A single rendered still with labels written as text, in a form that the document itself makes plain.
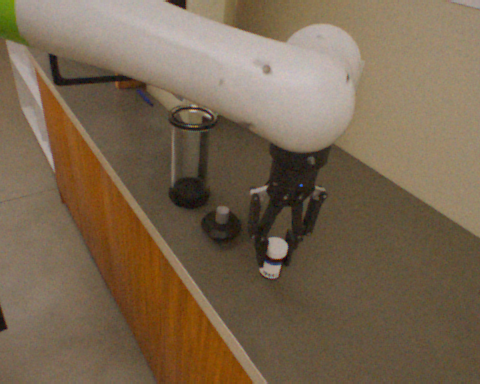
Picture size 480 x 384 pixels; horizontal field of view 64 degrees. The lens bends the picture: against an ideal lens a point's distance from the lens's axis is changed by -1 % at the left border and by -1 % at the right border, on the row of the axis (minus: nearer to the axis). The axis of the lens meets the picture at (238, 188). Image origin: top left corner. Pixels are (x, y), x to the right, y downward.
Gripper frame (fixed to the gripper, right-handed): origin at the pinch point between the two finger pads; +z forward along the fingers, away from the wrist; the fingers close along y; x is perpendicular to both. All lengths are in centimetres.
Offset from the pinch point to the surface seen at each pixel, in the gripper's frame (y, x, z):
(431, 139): -52, -31, -6
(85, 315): 53, -65, 103
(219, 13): 2, -70, -26
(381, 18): -41, -56, -31
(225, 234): 7.0, -11.3, 6.3
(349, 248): -21.7, -7.8, 9.2
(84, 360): 51, -43, 103
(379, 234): -31.5, -11.7, 9.2
